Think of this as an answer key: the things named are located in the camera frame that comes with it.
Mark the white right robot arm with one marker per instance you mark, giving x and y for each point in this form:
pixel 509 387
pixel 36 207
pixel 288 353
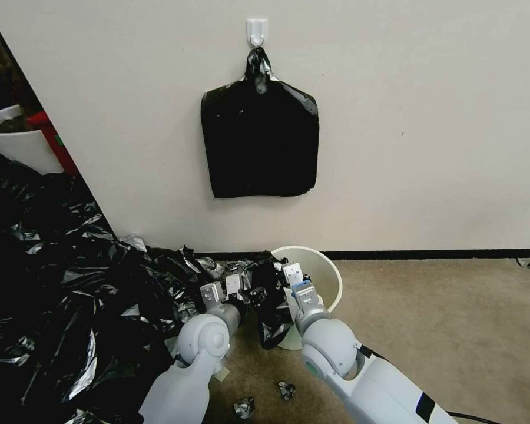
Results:
pixel 335 349

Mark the brown plant trunk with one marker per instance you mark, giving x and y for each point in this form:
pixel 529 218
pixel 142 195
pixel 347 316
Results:
pixel 9 70

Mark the white round trash bin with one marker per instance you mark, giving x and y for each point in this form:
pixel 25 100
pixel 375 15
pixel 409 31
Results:
pixel 324 282

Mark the red box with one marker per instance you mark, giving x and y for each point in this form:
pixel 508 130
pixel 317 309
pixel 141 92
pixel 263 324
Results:
pixel 55 139

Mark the beige tape piece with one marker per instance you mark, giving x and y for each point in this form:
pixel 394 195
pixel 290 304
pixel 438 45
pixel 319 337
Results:
pixel 223 374

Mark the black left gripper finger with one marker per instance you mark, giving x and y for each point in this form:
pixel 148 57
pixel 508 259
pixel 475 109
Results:
pixel 257 295

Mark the pile of black trash bags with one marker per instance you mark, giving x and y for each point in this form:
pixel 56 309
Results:
pixel 57 282

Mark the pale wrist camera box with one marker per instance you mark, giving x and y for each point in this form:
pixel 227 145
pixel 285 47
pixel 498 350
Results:
pixel 233 285
pixel 293 274

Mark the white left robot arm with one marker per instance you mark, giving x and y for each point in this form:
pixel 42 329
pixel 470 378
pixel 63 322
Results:
pixel 190 380

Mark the white adhesive wall hook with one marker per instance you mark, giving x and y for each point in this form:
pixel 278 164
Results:
pixel 256 32

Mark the crumpled black plastic scrap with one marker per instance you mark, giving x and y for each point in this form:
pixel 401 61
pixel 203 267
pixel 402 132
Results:
pixel 244 406
pixel 287 390

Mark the white round planter pot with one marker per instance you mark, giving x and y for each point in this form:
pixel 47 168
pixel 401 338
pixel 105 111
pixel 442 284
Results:
pixel 20 145

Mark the folded black trash bags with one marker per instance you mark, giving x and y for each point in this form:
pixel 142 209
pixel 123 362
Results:
pixel 260 145

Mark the black plastic trash bag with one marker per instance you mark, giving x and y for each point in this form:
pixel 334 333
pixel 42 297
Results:
pixel 269 318

